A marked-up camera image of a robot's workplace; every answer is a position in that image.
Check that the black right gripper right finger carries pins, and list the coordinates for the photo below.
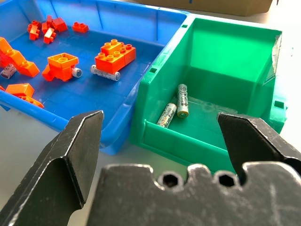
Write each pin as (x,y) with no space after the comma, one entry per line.
(254,141)

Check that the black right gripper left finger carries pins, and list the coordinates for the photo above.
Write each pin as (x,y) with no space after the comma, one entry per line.
(47,179)

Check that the green plastic bin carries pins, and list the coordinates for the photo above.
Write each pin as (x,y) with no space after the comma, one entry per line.
(211,70)

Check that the brown cardboard box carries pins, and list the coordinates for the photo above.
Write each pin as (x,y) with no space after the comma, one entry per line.
(211,5)

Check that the white AA battery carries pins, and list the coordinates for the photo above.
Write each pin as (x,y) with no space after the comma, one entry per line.
(166,116)
(8,71)
(183,101)
(105,74)
(77,72)

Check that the clear tape strip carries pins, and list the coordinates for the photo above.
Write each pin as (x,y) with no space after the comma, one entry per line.
(276,50)

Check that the blue plastic tray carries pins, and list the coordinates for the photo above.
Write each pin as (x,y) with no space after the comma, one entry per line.
(98,99)

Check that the red-orange building brick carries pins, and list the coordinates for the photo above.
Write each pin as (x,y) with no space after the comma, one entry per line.
(108,63)
(57,73)

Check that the red-orange sloped brick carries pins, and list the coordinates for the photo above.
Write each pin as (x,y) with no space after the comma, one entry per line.
(28,68)

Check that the orange hollow building brick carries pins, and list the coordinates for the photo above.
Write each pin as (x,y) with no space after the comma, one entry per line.
(62,59)

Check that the red brick with pale face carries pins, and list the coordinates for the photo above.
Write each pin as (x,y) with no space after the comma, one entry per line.
(49,35)

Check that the flat red building brick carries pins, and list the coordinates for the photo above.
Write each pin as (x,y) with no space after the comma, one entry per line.
(80,27)

